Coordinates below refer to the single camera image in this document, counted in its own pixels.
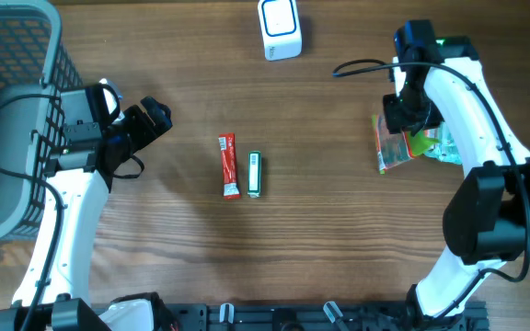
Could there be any green gummy candy bag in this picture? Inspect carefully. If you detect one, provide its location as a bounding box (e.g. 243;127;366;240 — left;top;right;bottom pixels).
372;115;439;174

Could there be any light teal wipes packet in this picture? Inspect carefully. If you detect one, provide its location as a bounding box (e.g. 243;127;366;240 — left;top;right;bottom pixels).
424;122;462;165

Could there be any red snack stick packet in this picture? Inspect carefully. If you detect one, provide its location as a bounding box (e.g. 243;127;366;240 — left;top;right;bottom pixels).
218;132;240;200

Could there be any green white small box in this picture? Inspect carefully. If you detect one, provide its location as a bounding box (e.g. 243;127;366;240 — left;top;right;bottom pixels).
248;151;261;198

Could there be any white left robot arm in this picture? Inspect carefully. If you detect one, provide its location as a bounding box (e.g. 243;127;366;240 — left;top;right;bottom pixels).
0;97;179;330

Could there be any white barcode scanner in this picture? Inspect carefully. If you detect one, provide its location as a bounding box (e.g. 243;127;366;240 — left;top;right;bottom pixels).
258;0;303;62

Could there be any grey plastic mesh basket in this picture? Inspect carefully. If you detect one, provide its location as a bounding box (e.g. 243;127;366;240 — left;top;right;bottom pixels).
0;1;83;241

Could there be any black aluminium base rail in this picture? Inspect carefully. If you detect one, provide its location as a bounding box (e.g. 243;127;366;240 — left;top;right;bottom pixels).
85;301;490;331

